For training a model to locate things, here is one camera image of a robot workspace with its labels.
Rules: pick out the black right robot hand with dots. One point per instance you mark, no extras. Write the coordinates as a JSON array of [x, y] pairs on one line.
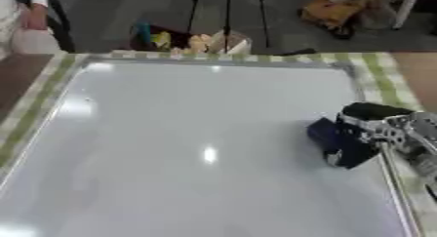
[[370, 117]]

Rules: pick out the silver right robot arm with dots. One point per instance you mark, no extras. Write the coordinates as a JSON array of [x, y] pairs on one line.
[[414, 140]]

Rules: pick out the yellow and black bag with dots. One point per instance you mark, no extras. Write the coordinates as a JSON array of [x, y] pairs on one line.
[[335, 13]]

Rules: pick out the black tripod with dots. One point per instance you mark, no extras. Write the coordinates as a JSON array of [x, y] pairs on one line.
[[227, 16]]

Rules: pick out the bin of colourful toys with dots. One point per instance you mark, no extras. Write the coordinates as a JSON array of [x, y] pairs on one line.
[[182, 39]]

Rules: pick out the person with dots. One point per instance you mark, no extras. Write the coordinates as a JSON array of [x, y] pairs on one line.
[[23, 16]]

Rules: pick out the white whiteboard with silver frame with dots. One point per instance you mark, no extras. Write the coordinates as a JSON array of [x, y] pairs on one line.
[[188, 143]]

